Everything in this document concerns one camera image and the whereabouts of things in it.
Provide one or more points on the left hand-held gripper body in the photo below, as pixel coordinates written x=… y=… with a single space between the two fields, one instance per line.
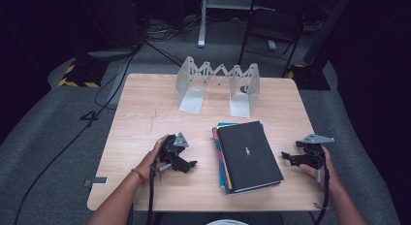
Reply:
x=169 y=152

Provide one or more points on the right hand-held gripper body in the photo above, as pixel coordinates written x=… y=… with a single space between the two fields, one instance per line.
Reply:
x=315 y=154

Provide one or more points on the black hardcover book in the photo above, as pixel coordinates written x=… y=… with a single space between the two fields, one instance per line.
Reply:
x=248 y=154

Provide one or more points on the grey metal expandable bookend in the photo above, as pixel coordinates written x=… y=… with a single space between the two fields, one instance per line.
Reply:
x=192 y=100

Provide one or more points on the person's right hand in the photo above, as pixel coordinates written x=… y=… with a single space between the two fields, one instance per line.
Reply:
x=329 y=176

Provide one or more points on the person's left hand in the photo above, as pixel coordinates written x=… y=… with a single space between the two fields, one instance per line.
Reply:
x=145 y=168

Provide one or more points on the white desk foot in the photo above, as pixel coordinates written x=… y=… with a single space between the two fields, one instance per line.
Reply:
x=272 y=45

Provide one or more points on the black stand base striped tape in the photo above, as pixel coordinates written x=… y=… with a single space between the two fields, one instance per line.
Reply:
x=84 y=74

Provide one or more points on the black slanted pole stand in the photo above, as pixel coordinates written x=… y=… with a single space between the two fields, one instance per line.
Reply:
x=326 y=27

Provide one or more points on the black folding chair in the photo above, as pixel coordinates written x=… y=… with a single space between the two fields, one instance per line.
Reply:
x=274 y=24

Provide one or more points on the grey flat base plate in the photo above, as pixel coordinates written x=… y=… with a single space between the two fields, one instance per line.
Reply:
x=110 y=53

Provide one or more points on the white desk frame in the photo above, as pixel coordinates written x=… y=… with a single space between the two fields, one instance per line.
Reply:
x=202 y=24

